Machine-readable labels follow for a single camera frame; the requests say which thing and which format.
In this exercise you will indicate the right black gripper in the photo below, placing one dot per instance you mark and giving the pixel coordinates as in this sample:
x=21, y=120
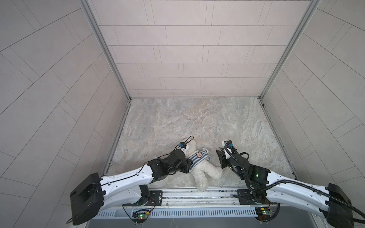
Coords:
x=222, y=158

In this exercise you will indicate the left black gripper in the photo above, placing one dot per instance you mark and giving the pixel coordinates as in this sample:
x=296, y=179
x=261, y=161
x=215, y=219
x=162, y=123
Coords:
x=186, y=163

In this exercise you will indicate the white teddy bear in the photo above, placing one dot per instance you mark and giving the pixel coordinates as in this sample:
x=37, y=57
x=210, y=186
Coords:
x=202, y=170

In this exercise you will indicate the blue white striped sweater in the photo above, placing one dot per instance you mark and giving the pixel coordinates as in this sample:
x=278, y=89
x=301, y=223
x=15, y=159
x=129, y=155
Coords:
x=197, y=157

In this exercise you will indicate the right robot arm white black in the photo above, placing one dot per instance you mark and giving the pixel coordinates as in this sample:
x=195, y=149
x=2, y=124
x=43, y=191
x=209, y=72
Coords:
x=329, y=202

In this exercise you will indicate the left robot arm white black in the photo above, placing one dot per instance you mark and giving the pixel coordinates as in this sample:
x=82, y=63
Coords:
x=97, y=193

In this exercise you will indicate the white ventilation grille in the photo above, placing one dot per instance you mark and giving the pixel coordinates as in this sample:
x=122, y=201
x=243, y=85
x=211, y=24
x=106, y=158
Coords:
x=166, y=213

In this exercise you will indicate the right green circuit board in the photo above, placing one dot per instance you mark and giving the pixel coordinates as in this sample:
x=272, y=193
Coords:
x=263, y=213

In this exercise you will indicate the green circuit board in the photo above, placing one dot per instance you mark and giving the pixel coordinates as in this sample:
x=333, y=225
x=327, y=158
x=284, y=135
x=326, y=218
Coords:
x=263, y=213
x=140, y=216

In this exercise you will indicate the left green circuit board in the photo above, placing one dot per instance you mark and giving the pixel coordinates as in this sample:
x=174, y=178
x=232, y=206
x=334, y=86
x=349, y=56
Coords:
x=140, y=216

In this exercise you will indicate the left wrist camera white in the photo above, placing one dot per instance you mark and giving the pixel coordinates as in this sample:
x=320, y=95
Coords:
x=183, y=146

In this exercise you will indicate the aluminium mounting rail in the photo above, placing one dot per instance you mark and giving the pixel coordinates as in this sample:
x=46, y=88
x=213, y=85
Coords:
x=219, y=196

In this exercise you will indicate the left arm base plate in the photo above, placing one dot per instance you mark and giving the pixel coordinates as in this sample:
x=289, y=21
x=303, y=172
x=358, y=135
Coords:
x=155, y=199

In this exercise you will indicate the right corner aluminium post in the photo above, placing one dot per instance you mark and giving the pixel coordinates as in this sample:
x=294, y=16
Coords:
x=294, y=39

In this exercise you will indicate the corner aluminium post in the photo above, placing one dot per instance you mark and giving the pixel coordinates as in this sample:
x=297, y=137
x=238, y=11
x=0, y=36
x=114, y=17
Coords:
x=101, y=41
x=294, y=39

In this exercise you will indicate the left corner aluminium post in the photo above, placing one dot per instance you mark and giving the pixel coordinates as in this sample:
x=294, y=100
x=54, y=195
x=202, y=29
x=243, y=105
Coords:
x=101, y=41

